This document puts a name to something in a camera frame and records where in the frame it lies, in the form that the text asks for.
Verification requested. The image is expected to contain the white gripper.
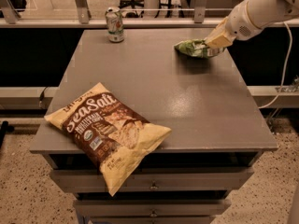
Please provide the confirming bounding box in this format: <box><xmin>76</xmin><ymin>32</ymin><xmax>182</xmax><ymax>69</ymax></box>
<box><xmin>205</xmin><ymin>0</ymin><xmax>262</xmax><ymax>49</ymax></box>

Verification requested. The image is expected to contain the green jalapeno chip bag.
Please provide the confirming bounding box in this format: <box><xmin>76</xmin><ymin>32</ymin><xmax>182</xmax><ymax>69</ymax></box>
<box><xmin>174</xmin><ymin>39</ymin><xmax>225</xmax><ymax>59</ymax></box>

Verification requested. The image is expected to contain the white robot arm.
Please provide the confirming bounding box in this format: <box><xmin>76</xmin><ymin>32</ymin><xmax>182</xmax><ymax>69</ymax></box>
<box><xmin>205</xmin><ymin>0</ymin><xmax>299</xmax><ymax>49</ymax></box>

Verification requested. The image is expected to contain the brown sea salt chip bag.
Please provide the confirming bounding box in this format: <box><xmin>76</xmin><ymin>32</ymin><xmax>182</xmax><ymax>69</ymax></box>
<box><xmin>45</xmin><ymin>83</ymin><xmax>171</xmax><ymax>195</ymax></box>

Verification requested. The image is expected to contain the grey drawer cabinet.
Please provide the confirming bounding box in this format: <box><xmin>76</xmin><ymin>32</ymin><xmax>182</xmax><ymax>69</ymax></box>
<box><xmin>31</xmin><ymin>28</ymin><xmax>277</xmax><ymax>224</ymax></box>

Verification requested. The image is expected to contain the black office chair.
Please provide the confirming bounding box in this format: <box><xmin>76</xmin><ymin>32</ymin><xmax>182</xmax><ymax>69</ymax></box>
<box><xmin>119</xmin><ymin>0</ymin><xmax>144</xmax><ymax>18</ymax></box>

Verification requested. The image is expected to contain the green soda can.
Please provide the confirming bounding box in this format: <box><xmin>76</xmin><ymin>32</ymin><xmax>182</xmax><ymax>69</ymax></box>
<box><xmin>105</xmin><ymin>7</ymin><xmax>124</xmax><ymax>43</ymax></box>

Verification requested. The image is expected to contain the metal railing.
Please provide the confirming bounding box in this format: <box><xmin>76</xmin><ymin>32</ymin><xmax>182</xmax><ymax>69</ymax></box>
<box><xmin>0</xmin><ymin>0</ymin><xmax>242</xmax><ymax>28</ymax></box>

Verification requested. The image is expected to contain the upper grey drawer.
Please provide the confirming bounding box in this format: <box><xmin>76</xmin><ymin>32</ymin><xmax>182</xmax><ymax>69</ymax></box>
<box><xmin>50</xmin><ymin>168</ymin><xmax>254</xmax><ymax>193</ymax></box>

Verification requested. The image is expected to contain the grey drawer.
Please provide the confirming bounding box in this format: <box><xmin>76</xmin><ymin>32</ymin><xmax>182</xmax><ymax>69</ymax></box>
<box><xmin>50</xmin><ymin>168</ymin><xmax>254</xmax><ymax>193</ymax></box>
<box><xmin>74</xmin><ymin>200</ymin><xmax>231</xmax><ymax>217</ymax></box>

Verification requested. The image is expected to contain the lower grey drawer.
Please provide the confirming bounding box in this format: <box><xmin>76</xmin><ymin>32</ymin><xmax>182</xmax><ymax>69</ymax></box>
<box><xmin>74</xmin><ymin>200</ymin><xmax>231</xmax><ymax>217</ymax></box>

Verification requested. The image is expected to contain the white cable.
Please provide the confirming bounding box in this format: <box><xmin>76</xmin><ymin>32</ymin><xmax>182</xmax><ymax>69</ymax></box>
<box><xmin>257</xmin><ymin>21</ymin><xmax>294</xmax><ymax>110</ymax></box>

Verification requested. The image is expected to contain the black cable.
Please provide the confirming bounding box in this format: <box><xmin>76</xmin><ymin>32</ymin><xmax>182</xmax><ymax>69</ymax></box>
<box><xmin>38</xmin><ymin>86</ymin><xmax>50</xmax><ymax>110</ymax></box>

